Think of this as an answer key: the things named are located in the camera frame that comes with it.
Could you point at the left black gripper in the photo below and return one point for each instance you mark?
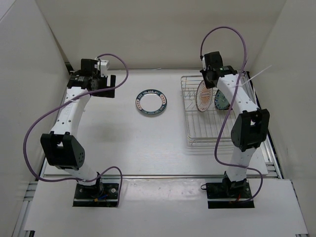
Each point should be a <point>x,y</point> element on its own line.
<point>104,79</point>

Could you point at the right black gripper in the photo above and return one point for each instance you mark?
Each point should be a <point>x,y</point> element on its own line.
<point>208,85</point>

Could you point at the white plate orange sunburst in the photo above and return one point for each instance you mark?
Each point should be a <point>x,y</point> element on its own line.
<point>204,97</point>

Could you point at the blue floral plate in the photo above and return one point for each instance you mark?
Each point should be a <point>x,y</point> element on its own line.
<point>220,101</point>

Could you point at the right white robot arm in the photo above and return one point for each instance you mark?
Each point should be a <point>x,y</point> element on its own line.
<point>251,125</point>

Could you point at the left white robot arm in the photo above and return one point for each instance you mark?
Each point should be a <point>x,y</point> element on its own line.
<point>60,146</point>

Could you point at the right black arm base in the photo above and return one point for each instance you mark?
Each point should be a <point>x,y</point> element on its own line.
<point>218,198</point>

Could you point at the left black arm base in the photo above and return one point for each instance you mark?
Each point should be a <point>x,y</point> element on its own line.
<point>102,194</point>

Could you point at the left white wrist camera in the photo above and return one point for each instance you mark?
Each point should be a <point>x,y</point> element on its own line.
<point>102,67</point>

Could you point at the white cable tie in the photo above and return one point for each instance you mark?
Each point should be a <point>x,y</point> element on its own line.
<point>250,79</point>

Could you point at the silver wire dish rack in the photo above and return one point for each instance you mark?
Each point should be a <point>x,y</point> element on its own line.
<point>201,127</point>

